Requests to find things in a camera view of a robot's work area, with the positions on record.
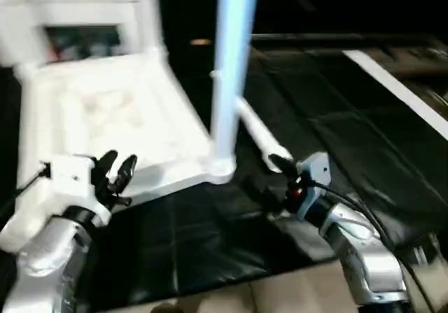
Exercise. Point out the white plastic table leg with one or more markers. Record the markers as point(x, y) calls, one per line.
point(149, 12)
point(231, 68)
point(259, 134)

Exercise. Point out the white plastic table top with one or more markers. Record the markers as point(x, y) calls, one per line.
point(105, 110)

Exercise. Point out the black work mat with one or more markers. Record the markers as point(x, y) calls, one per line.
point(336, 152)

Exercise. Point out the white edge strip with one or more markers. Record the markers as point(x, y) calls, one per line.
point(399, 89)

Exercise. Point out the small tan block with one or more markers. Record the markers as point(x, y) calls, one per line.
point(201, 42)

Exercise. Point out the white glass-door cabinet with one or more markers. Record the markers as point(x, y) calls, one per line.
point(70, 12)

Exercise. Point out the black metal rail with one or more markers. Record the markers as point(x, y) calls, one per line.
point(350, 40)

